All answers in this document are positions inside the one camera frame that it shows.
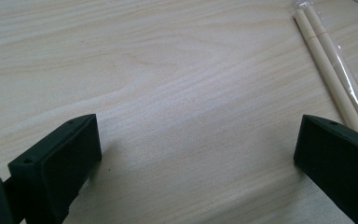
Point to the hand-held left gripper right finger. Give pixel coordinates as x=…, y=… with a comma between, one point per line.
x=338, y=161

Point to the wooden chopstick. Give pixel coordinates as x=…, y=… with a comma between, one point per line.
x=323, y=65
x=338, y=59

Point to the wrapped wooden chopsticks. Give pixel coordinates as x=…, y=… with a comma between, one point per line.
x=343, y=67

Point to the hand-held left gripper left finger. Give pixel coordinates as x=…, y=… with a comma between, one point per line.
x=52, y=168

